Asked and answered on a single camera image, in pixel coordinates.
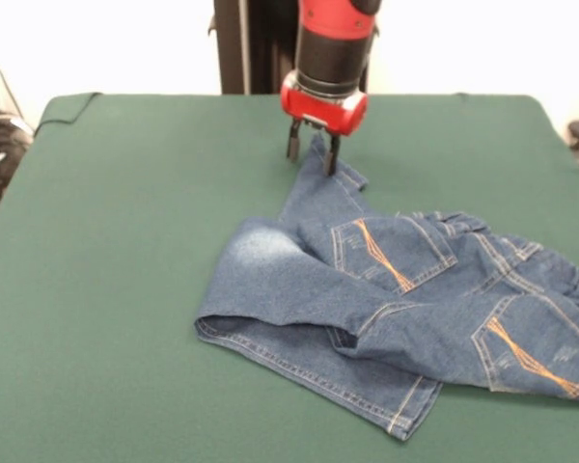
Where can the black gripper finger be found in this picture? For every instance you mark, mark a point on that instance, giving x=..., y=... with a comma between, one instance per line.
x=332, y=154
x=294, y=142

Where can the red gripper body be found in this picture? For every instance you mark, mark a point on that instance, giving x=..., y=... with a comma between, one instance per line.
x=323, y=108

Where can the blue denim jeans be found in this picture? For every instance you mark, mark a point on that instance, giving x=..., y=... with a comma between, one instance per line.
x=318, y=289

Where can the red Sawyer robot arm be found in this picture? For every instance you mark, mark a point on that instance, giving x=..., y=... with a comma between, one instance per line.
x=333, y=48

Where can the dark green table cloth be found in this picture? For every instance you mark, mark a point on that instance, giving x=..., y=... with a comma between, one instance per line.
x=125, y=289

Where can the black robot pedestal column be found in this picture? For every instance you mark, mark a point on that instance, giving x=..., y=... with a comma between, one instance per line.
x=231, y=48

